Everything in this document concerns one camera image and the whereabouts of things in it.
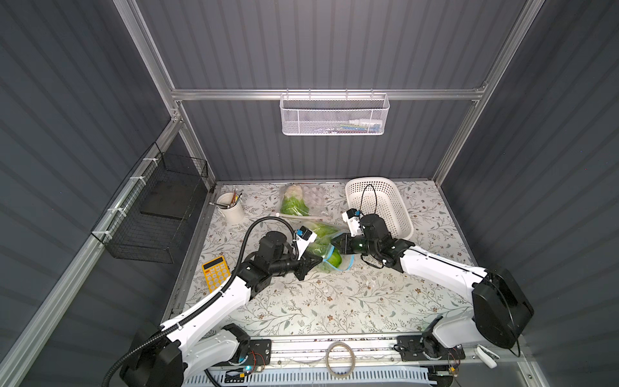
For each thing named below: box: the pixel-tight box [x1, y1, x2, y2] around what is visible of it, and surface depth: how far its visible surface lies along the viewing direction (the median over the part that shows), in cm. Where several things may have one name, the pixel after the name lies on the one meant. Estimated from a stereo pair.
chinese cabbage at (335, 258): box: [327, 246, 343, 268], surface depth 86 cm
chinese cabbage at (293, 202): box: [280, 184, 311, 217], surface depth 104 cm
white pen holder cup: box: [216, 191, 244, 225], surface depth 102 cm
